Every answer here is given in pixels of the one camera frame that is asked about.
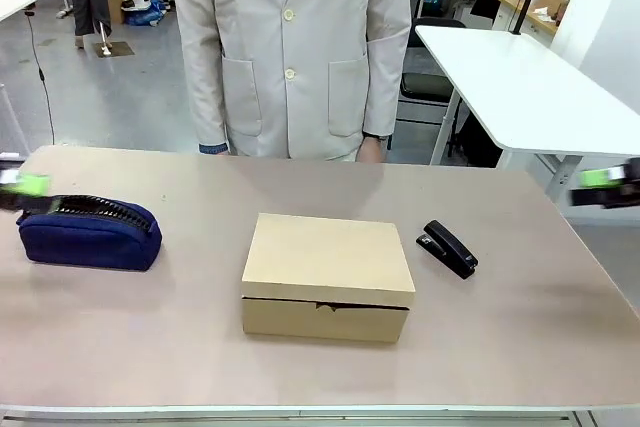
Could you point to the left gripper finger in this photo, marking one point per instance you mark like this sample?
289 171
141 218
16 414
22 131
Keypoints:
30 203
32 183

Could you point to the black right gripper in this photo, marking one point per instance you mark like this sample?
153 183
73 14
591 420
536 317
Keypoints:
634 174

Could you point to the brown cardboard box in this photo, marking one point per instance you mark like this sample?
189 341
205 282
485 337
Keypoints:
325 257

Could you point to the person's right forearm beige sleeve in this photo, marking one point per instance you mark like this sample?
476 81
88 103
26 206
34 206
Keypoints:
205 87

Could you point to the person's left forearm beige sleeve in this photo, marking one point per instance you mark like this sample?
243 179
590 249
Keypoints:
382 77

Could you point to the person's left hand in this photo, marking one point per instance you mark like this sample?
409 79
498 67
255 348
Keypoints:
371 151

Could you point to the white table leg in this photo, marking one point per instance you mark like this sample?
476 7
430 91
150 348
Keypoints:
12 122

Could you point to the navy blue zipper pouch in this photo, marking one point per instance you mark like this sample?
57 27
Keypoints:
85 242

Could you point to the large white table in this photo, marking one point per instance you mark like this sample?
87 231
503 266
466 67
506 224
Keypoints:
525 82

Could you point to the brown floor mat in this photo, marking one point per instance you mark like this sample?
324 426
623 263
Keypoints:
114 49

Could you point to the black stapler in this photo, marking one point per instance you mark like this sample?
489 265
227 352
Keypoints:
450 249

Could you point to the small white table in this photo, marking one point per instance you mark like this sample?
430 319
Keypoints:
15 2

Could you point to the wooden workbench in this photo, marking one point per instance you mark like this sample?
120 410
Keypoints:
530 14

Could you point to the black chair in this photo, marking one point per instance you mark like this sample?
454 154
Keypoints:
425 87

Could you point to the blue plastic bag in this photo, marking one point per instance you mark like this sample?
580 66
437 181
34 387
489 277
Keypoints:
147 12

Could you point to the person in beige lab coat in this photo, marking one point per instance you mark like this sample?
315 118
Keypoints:
290 47

